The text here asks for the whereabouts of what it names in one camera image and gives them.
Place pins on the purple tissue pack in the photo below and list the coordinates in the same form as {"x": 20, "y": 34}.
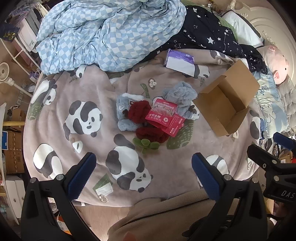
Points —
{"x": 179, "y": 60}

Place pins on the grey plush slipper brown label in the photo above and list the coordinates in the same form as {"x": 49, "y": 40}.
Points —
{"x": 123, "y": 104}

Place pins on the cream bed headboard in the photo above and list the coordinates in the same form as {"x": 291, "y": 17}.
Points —
{"x": 266, "y": 20}

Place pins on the white fan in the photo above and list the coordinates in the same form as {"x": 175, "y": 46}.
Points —
{"x": 4, "y": 71}

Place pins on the white storage box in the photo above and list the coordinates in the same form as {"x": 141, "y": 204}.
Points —
{"x": 26, "y": 34}

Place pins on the person's beige clothing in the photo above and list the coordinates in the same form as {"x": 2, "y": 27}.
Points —
{"x": 161, "y": 215}

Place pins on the green fluffy blanket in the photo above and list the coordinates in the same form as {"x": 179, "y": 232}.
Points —
{"x": 225, "y": 24}

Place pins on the hanging clothes on hangers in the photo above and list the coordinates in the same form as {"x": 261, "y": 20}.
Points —
{"x": 34, "y": 14}

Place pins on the blue cartoon pillow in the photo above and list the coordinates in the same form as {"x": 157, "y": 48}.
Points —
{"x": 268, "y": 102}

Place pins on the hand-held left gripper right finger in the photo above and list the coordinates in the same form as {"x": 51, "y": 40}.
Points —
{"x": 205, "y": 176}

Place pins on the white cabinet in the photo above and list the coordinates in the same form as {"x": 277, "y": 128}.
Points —
{"x": 15, "y": 197}

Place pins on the blue checkered blanket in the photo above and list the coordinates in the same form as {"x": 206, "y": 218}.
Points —
{"x": 104, "y": 34}

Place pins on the cardboard box blue label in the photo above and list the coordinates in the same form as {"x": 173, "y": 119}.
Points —
{"x": 15, "y": 160}

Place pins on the red packet clear window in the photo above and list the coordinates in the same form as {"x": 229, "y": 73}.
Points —
{"x": 159, "y": 115}

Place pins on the dark star-print blanket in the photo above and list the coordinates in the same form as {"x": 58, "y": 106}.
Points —
{"x": 208, "y": 32}

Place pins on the red plush slipper green leaf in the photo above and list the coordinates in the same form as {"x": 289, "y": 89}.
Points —
{"x": 150, "y": 134}

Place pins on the pink pig plush toy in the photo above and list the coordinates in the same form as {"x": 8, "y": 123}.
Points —
{"x": 275, "y": 60}

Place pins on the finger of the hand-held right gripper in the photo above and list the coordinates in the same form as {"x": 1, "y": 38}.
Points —
{"x": 285, "y": 141}
{"x": 261, "y": 155}

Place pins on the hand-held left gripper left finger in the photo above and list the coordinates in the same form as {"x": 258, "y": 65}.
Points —
{"x": 82, "y": 173}

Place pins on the panda-print blanket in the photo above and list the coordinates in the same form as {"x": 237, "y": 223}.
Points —
{"x": 97, "y": 88}

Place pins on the grey quilted cushion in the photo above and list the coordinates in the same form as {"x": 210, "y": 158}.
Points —
{"x": 289, "y": 99}

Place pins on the brown cardboard box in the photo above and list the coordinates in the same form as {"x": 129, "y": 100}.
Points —
{"x": 222, "y": 122}

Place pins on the white pillow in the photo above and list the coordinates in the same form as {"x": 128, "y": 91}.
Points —
{"x": 242, "y": 25}

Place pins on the dark blue bag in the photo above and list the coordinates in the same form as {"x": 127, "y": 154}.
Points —
{"x": 8, "y": 31}

